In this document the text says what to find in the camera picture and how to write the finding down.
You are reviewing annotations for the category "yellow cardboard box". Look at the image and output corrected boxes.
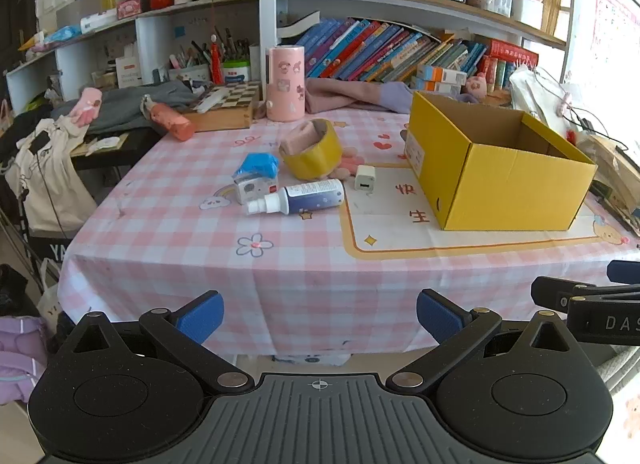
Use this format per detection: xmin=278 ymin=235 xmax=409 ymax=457
xmin=404 ymin=90 xmax=598 ymax=232

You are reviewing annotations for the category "pink printed cylinder container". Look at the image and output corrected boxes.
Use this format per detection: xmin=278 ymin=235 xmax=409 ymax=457
xmin=265 ymin=45 xmax=307 ymax=122

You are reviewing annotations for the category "black side table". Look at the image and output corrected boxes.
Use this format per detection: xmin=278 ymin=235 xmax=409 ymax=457
xmin=70 ymin=126 xmax=161 ymax=160

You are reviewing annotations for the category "blue tissue pack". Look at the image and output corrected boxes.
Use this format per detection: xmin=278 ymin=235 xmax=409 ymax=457
xmin=44 ymin=25 xmax=83 ymax=45

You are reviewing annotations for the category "white charger plug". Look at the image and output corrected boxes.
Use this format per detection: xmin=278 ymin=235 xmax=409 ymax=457
xmin=354 ymin=165 xmax=381 ymax=193

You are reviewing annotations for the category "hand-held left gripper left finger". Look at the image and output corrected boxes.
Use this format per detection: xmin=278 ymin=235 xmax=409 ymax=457
xmin=50 ymin=290 xmax=255 ymax=392

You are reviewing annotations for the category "pink plush doll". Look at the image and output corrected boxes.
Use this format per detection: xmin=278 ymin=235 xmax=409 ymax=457
xmin=462 ymin=73 xmax=488 ymax=99

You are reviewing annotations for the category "purple backpack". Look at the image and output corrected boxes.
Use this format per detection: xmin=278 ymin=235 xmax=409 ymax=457
xmin=0 ymin=316 xmax=48 ymax=407

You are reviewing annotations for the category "bear print blanket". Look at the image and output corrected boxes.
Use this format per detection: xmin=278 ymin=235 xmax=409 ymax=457
xmin=612 ymin=384 xmax=640 ymax=445

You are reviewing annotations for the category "white tote bag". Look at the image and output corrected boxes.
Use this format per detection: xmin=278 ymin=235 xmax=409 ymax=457
xmin=5 ymin=116 xmax=98 ymax=232

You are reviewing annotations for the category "small white printed box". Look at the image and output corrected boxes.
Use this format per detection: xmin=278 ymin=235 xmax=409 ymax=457
xmin=234 ymin=175 xmax=277 ymax=205

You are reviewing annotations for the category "yellow tape roll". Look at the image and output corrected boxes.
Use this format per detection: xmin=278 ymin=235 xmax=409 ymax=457
xmin=278 ymin=119 xmax=344 ymax=181

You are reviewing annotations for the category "white wooden bookshelf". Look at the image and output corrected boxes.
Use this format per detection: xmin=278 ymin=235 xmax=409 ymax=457
xmin=5 ymin=0 xmax=576 ymax=117

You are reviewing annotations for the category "white canvas bag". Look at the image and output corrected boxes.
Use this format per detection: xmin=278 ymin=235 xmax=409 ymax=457
xmin=509 ymin=66 xmax=576 ymax=132

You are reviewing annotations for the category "lavender pink cloth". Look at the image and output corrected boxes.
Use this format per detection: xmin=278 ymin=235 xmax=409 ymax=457
xmin=252 ymin=78 xmax=481 ymax=120

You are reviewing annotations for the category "pale pink foam block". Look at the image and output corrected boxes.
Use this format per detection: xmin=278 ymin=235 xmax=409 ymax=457
xmin=284 ymin=121 xmax=326 ymax=155

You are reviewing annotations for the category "white storage box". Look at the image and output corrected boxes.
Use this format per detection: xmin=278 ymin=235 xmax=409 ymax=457
xmin=511 ymin=0 xmax=545 ymax=30

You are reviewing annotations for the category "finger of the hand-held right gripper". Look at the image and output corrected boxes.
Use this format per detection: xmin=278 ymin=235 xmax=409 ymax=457
xmin=531 ymin=276 xmax=640 ymax=346
xmin=606 ymin=260 xmax=640 ymax=286

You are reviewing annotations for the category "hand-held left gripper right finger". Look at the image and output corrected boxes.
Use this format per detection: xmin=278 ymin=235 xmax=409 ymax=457
xmin=385 ymin=289 xmax=593 ymax=392

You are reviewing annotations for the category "pink tin box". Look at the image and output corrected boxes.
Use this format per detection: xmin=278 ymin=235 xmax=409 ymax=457
xmin=116 ymin=0 xmax=152 ymax=20

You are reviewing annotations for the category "row of colourful books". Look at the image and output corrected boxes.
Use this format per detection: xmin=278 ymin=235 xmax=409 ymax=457
xmin=292 ymin=18 xmax=488 ymax=82

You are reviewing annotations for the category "white green pen cup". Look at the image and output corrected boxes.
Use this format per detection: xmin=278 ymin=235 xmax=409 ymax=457
xmin=222 ymin=60 xmax=252 ymax=85

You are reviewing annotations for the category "thick red book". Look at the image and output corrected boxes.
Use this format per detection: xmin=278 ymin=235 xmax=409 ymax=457
xmin=482 ymin=39 xmax=540 ymax=67

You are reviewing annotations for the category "white tissue pack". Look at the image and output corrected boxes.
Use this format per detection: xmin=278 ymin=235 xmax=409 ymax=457
xmin=80 ymin=11 xmax=118 ymax=35

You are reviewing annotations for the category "pink fuzzy sock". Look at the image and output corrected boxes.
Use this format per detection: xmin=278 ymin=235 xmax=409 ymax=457
xmin=68 ymin=87 xmax=103 ymax=130

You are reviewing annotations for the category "pink wall poster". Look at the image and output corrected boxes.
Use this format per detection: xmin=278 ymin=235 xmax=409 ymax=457
xmin=595 ymin=0 xmax=640 ymax=110

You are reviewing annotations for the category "grey garment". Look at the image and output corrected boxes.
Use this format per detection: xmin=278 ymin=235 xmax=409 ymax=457
xmin=52 ymin=80 xmax=201 ymax=135

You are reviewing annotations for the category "stack of books and cardboard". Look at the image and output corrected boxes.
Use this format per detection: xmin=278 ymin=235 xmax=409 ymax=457
xmin=575 ymin=131 xmax=640 ymax=237

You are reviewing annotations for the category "red tassel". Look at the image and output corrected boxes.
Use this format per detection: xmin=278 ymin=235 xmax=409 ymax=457
xmin=211 ymin=41 xmax=225 ymax=86

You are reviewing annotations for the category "blue plastic packet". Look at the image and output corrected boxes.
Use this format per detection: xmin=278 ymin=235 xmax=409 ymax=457
xmin=232 ymin=152 xmax=279 ymax=182

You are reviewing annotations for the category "wooden chessboard box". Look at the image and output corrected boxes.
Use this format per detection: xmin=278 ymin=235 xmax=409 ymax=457
xmin=181 ymin=83 xmax=262 ymax=132

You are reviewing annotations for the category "orange white small box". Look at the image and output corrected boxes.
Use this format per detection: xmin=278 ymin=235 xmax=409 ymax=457
xmin=417 ymin=65 xmax=468 ymax=85
xmin=411 ymin=78 xmax=463 ymax=95

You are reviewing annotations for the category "white spray bottle blue label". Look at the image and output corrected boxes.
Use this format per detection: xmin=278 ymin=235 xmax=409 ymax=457
xmin=246 ymin=178 xmax=346 ymax=216

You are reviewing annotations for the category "grey striped cushion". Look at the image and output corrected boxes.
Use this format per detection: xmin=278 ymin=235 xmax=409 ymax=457
xmin=597 ymin=344 xmax=640 ymax=392

